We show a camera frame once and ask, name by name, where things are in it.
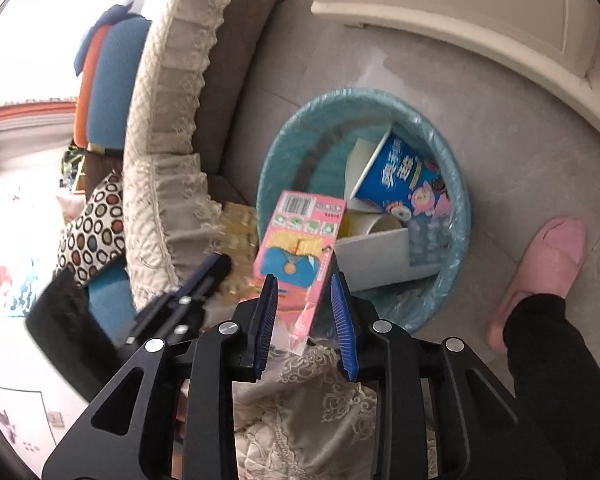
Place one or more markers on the orange cushion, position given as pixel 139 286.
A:
pixel 87 90

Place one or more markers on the yellow blister pack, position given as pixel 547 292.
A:
pixel 240 240

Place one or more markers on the polka-dot cushion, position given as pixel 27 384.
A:
pixel 92 235

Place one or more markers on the person's leg in black pants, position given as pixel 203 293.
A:
pixel 565 385

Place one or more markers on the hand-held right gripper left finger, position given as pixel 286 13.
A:
pixel 267 320

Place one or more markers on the pink slipper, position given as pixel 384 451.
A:
pixel 545 270

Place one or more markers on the beige lace seat cover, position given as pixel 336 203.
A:
pixel 305 420

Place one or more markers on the blue pillow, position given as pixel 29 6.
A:
pixel 117 80

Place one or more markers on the trash bin with blue bag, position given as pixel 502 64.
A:
pixel 305 150

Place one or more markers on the chair with beige lace cover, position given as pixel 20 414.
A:
pixel 165 110

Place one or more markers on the blue printed paper cup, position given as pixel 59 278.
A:
pixel 405 175

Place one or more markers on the pink printed package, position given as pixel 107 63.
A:
pixel 295 245

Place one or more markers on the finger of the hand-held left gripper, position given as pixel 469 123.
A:
pixel 212 275

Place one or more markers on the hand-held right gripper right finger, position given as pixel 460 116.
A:
pixel 342 325

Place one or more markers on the white table base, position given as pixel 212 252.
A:
pixel 455 15

